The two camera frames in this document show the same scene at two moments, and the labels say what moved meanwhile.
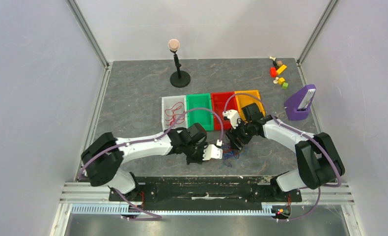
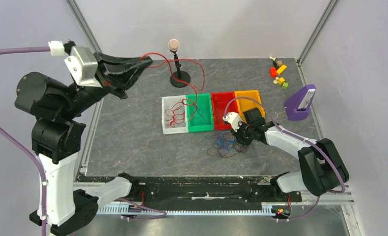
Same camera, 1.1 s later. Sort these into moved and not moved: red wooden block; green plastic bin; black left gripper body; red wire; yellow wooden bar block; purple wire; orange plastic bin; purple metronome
Moved: purple wire; black left gripper body
Not moved: red wooden block; orange plastic bin; yellow wooden bar block; red wire; purple metronome; green plastic bin
